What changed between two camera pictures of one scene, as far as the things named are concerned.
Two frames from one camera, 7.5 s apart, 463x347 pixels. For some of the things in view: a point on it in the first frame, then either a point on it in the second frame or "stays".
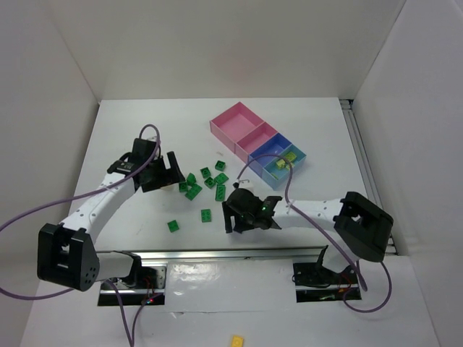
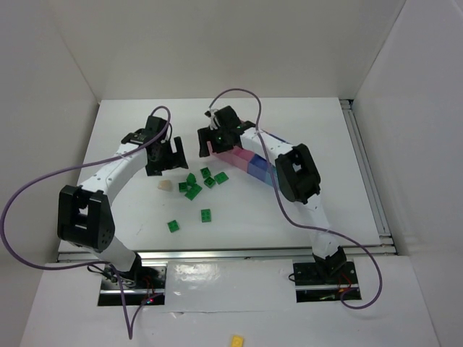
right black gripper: [231, 215] to [215, 142]
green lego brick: [205, 215] stays
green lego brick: [221, 178] stays
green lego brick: [205, 172] stays
